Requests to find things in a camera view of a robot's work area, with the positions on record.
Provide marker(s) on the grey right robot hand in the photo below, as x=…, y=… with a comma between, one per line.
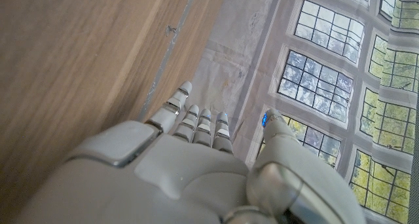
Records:
x=147, y=184

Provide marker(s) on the grey tape outline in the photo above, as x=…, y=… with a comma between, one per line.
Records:
x=170, y=50

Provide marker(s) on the printed window backdrop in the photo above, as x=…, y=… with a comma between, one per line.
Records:
x=314, y=83

